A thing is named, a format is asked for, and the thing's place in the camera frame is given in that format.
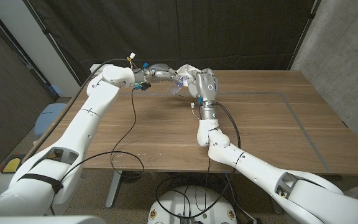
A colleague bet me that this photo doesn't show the yellow and black floor object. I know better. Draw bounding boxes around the yellow and black floor object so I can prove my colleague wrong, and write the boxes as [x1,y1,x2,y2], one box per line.
[0,154,23,174]

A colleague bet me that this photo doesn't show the white table leg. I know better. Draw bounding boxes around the white table leg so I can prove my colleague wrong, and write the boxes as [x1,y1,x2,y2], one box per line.
[106,170,123,208]

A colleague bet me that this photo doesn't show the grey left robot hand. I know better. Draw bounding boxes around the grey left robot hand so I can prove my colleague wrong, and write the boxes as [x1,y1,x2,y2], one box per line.
[134,63,186,86]

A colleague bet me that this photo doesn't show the clear plastic safety glasses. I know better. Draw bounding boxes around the clear plastic safety glasses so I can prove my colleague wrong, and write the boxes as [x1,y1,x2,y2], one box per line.
[166,81,186,97]

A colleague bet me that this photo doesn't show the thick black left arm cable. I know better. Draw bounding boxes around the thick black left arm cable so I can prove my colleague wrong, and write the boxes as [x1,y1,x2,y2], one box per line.
[29,58,133,159]

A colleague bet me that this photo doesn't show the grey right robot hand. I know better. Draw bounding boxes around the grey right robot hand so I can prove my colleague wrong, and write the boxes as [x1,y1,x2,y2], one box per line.
[186,67,220,121]

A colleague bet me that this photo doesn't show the black backdrop curtain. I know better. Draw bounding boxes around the black backdrop curtain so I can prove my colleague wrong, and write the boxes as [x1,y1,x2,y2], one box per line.
[23,0,319,84]

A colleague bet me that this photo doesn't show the black round fan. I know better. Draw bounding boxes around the black round fan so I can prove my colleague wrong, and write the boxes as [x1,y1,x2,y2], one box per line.
[121,170,143,185]

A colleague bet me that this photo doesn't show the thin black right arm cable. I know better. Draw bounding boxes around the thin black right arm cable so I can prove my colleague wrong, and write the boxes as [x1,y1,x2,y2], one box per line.
[203,157,211,206]

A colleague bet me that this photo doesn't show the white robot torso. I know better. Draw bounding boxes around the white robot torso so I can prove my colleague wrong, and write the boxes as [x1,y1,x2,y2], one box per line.
[0,215,106,224]

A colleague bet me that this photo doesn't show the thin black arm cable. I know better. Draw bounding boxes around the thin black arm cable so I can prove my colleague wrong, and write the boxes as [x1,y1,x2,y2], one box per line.
[50,88,145,215]
[203,157,211,206]

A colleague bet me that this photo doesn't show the black backdrop stand pole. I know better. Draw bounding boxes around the black backdrop stand pole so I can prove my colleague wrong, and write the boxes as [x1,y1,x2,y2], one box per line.
[22,0,83,87]
[287,0,322,71]

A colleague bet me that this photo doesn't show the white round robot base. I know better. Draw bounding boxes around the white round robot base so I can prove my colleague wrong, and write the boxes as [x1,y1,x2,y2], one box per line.
[147,185,238,224]

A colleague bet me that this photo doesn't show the light blue round stool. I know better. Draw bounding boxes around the light blue round stool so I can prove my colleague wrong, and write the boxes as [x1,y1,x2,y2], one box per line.
[34,103,67,139]

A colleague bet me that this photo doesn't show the grey table leg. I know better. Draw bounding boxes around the grey table leg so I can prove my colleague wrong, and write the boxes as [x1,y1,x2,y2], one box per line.
[270,198,284,215]

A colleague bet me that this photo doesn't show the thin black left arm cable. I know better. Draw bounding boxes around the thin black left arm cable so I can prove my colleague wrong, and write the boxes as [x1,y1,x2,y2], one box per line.
[50,88,145,215]

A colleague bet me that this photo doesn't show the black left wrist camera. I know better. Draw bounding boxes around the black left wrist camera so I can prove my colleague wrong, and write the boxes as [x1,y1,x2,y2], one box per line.
[134,82,152,91]

